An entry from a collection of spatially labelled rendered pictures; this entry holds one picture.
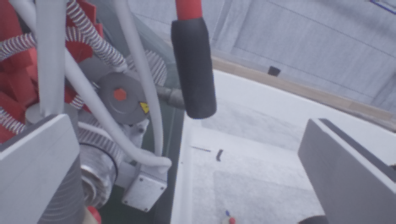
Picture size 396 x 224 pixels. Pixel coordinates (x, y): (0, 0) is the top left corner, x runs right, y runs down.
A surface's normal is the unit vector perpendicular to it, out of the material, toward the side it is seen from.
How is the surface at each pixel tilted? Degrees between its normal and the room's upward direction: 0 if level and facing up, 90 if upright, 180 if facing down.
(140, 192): 82
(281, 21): 90
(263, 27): 90
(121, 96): 90
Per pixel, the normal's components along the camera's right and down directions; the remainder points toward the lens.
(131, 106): -0.02, 0.49
